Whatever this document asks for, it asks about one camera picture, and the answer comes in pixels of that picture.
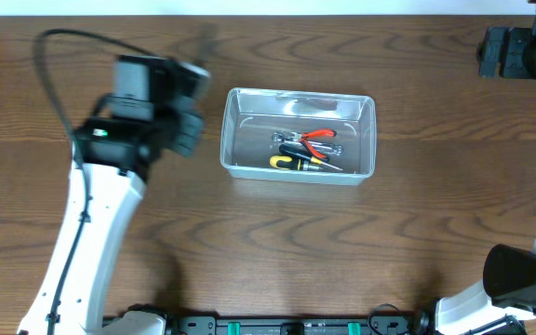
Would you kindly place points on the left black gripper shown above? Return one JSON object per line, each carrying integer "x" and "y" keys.
{"x": 190, "y": 126}

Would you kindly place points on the silver ratchet wrench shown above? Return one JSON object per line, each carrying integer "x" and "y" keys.
{"x": 319, "y": 147}

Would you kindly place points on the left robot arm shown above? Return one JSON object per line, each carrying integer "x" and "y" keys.
{"x": 151, "y": 109}

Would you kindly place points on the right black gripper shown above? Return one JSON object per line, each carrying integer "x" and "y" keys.
{"x": 489, "y": 52}

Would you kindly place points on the yellow black stubby screwdriver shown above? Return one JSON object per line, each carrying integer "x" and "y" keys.
{"x": 292, "y": 163}

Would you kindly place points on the red handled pliers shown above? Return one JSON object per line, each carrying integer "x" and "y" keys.
{"x": 315, "y": 135}

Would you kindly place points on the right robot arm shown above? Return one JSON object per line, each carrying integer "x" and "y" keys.
{"x": 503, "y": 300}

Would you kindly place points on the clear plastic container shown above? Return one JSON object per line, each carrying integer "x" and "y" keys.
{"x": 253, "y": 115}

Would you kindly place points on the thin black yellow screwdriver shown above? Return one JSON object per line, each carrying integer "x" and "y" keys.
{"x": 290, "y": 150}

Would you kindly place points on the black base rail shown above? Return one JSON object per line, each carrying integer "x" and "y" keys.
{"x": 383, "y": 320}

